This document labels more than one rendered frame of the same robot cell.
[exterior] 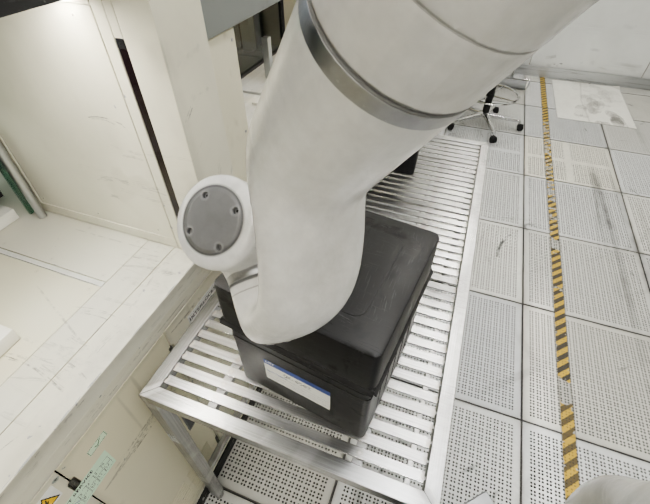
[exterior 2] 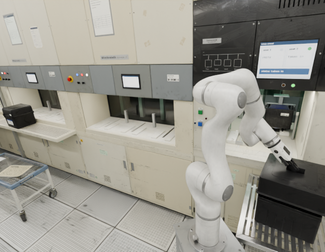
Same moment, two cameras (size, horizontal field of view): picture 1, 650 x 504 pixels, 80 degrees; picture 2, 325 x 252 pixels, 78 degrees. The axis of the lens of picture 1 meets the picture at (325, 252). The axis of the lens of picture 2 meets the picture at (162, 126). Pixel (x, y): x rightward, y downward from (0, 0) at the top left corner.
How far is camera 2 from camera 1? 0.98 m
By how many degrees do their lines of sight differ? 81
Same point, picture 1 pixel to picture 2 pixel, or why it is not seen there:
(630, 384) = not seen: outside the picture
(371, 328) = (269, 176)
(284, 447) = (245, 201)
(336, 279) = (245, 127)
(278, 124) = not seen: hidden behind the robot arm
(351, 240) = (249, 123)
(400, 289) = (288, 183)
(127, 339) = (259, 160)
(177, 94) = (314, 118)
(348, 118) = not seen: hidden behind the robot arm
